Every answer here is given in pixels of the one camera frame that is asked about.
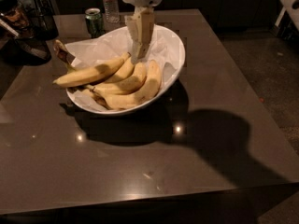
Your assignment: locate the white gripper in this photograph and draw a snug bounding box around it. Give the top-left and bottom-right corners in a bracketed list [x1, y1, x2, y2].
[122, 0, 163, 63]

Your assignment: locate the yellow banana bunch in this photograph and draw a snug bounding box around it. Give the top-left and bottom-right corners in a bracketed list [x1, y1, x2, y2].
[53, 40, 162, 110]

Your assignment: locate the white bowl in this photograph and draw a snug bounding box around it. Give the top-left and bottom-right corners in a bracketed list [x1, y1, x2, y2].
[64, 24, 186, 116]

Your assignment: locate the clear plastic water bottle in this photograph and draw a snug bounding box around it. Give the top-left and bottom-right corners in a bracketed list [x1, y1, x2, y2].
[102, 0, 120, 23]

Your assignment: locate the white paper liner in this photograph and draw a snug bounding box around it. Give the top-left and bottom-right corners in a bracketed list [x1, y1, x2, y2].
[64, 25, 185, 113]

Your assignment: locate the green soda can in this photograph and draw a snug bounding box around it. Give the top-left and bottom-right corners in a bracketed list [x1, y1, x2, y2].
[85, 7, 105, 38]

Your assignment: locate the black mesh basket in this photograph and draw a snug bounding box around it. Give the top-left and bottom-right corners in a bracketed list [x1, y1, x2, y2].
[27, 0, 58, 40]

